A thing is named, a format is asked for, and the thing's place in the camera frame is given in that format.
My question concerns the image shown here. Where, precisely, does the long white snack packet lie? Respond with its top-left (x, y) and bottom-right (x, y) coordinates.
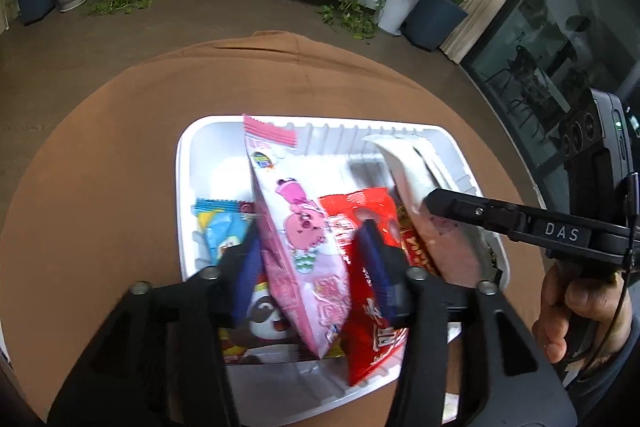
top-left (362, 133), bottom-right (493, 288)

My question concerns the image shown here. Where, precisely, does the pink snack packet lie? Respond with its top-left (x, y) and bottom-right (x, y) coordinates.
top-left (242, 114), bottom-right (353, 360)

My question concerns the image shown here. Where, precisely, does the blue panda snack packet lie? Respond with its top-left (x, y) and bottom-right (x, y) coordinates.
top-left (192, 198), bottom-right (346, 365)

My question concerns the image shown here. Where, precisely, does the dark chair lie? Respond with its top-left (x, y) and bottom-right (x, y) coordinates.
top-left (500, 44), bottom-right (551, 108)

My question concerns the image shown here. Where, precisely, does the person's right forearm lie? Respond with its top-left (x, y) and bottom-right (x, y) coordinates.
top-left (565, 322), bottom-right (640, 427)

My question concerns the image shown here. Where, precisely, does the gold red snack packet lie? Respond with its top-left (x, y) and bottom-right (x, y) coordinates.
top-left (395, 202), bottom-right (441, 278)

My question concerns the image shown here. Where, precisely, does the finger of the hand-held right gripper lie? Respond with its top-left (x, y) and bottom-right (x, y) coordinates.
top-left (424, 188), bottom-right (532, 241)

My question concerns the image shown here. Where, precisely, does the tall white planter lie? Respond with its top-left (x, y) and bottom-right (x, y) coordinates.
top-left (377, 0), bottom-right (426, 36)

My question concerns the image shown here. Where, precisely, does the person's right hand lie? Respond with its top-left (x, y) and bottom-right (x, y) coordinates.
top-left (531, 264), bottom-right (633, 363)

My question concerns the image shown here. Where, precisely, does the white plastic tray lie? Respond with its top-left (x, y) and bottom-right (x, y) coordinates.
top-left (175, 116), bottom-right (511, 413)

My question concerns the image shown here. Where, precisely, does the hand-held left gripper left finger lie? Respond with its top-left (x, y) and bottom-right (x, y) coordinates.
top-left (47, 227), bottom-right (266, 427)

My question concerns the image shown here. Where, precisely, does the glass sliding door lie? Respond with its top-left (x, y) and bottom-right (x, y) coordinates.
top-left (460, 0), bottom-right (640, 208)

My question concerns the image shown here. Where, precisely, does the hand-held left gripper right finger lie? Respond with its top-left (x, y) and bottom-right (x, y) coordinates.
top-left (359, 218), bottom-right (578, 427)

